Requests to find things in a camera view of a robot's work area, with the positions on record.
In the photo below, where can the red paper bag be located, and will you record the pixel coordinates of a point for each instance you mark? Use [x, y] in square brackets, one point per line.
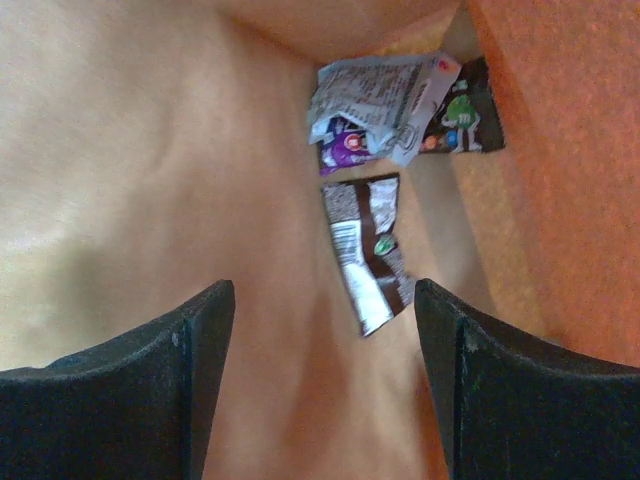
[151, 148]

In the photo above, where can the purple small candy packet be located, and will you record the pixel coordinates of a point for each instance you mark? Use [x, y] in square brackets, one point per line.
[343, 146]

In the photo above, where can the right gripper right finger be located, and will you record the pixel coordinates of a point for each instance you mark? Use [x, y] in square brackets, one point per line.
[510, 405]

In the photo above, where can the silver wrapper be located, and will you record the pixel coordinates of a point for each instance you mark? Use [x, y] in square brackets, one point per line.
[391, 99]

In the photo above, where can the brown candy packet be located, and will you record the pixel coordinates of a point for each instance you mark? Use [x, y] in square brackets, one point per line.
[467, 120]

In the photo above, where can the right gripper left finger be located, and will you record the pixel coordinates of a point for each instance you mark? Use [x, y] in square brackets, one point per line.
[139, 406]

